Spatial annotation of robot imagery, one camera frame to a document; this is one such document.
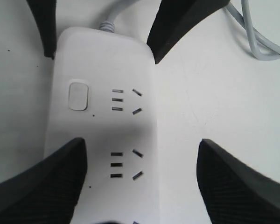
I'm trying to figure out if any white five-outlet power strip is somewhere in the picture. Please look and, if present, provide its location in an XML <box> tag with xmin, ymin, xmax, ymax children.
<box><xmin>44</xmin><ymin>27</ymin><xmax>160</xmax><ymax>224</ymax></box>

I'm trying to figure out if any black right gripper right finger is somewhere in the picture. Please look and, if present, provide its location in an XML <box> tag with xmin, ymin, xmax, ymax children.
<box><xmin>196</xmin><ymin>139</ymin><xmax>280</xmax><ymax>224</ymax></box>

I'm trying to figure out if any grey power cord with plug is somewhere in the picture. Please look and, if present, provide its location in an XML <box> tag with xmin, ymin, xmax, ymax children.
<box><xmin>98</xmin><ymin>0</ymin><xmax>280</xmax><ymax>62</ymax></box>

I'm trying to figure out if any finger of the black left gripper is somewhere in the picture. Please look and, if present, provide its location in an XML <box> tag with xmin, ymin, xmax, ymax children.
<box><xmin>26</xmin><ymin>0</ymin><xmax>57</xmax><ymax>59</ymax></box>
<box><xmin>147</xmin><ymin>0</ymin><xmax>230</xmax><ymax>64</ymax></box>

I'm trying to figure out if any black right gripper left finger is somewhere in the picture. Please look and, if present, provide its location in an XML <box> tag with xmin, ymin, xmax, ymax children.
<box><xmin>0</xmin><ymin>138</ymin><xmax>87</xmax><ymax>224</ymax></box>

